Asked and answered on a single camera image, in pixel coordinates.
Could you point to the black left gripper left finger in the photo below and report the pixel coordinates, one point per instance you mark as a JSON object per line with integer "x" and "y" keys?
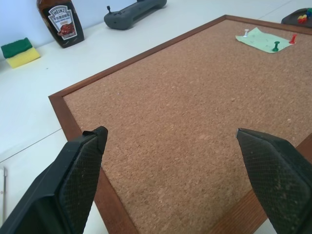
{"x": 65, "y": 185}

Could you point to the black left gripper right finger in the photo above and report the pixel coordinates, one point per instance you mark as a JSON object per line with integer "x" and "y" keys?
{"x": 275, "y": 180}

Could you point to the wood framed cork board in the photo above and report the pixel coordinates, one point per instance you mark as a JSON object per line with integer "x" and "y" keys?
{"x": 185, "y": 104}

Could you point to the green push pin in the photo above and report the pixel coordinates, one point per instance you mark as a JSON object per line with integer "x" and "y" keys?
{"x": 276, "y": 46}

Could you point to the light green paper note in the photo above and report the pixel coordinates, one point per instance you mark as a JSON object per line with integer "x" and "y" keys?
{"x": 262, "y": 40}

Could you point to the red push pin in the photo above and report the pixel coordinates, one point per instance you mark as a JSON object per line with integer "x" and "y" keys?
{"x": 293, "y": 39}

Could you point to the white push pin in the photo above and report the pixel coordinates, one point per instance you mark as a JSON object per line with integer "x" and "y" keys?
{"x": 246, "y": 33}

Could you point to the dark tray of push pins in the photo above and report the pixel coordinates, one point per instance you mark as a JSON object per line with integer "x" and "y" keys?
{"x": 296, "y": 17}

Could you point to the thin metal rod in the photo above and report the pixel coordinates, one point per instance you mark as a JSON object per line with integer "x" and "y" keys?
{"x": 4, "y": 192}

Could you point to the green and yellow sponge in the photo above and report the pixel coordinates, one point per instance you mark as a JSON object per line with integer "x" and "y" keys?
{"x": 19, "y": 52}

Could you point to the Heinz dark sauce bottle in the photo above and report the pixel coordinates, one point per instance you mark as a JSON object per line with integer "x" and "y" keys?
{"x": 62, "y": 22}

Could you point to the grey handheld controller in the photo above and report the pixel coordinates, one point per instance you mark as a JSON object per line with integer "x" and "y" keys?
{"x": 131, "y": 13}

